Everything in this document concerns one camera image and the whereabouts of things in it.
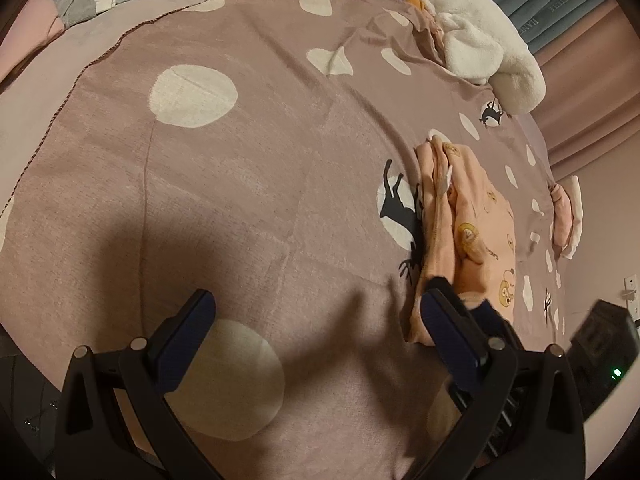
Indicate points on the peach cartoon print shirt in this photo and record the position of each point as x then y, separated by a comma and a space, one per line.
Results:
465, 239

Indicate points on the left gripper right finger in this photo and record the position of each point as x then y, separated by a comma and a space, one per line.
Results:
520, 413

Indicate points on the white plush blanket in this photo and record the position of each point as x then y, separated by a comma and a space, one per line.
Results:
482, 46

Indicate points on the mauve polka dot blanket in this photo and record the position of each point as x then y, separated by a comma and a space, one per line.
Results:
265, 150

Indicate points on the white wall power strip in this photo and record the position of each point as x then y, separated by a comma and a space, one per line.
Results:
631, 296

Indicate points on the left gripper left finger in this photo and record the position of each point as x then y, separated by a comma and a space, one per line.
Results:
114, 421

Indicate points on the folded pink white clothes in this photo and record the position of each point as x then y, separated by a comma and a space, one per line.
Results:
568, 216

